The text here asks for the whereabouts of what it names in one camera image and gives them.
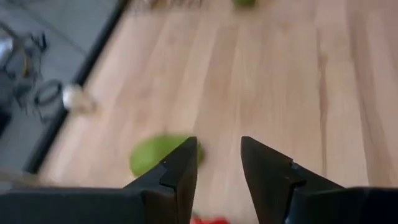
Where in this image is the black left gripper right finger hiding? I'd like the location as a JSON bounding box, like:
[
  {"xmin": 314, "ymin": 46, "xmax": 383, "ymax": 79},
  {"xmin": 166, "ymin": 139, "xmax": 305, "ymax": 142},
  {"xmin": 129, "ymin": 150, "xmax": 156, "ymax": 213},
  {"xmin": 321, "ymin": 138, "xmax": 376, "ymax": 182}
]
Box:
[{"xmin": 240, "ymin": 136, "xmax": 398, "ymax": 224}]

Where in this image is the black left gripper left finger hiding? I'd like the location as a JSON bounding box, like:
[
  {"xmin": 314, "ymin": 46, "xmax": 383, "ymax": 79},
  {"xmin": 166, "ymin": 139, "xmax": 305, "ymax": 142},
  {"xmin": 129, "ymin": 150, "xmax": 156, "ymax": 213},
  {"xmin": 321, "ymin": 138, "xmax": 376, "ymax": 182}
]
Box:
[{"xmin": 0, "ymin": 136, "xmax": 199, "ymax": 224}]

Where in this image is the light green bell pepper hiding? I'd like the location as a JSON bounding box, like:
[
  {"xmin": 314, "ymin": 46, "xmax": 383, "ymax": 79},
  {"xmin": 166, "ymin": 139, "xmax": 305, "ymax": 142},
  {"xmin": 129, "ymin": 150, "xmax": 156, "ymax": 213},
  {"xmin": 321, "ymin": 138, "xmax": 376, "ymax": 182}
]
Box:
[{"xmin": 129, "ymin": 133, "xmax": 205, "ymax": 179}]

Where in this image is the red bell pepper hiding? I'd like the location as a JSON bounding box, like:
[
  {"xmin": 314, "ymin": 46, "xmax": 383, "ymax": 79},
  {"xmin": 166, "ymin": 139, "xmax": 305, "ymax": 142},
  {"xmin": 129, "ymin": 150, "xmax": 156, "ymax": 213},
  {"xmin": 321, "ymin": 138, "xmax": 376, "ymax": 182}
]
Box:
[{"xmin": 190, "ymin": 217, "xmax": 231, "ymax": 224}]

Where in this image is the green lime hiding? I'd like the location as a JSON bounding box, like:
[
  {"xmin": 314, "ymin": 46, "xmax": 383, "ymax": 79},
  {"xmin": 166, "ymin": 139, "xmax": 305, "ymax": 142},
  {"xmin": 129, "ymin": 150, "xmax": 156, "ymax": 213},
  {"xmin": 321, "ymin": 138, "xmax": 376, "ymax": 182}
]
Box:
[{"xmin": 232, "ymin": 0, "xmax": 258, "ymax": 8}]

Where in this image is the black coiled floor cable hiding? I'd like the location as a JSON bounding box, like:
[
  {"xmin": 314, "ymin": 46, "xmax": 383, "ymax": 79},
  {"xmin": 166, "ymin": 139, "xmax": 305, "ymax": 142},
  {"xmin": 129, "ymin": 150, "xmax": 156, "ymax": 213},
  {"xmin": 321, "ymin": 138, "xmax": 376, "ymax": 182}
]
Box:
[{"xmin": 33, "ymin": 79, "xmax": 64, "ymax": 108}]

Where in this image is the black table frame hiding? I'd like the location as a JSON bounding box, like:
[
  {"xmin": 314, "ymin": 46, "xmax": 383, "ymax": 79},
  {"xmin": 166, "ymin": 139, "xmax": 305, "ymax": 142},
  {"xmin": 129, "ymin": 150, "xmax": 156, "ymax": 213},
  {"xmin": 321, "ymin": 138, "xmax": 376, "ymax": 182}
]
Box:
[{"xmin": 23, "ymin": 0, "xmax": 131, "ymax": 175}]

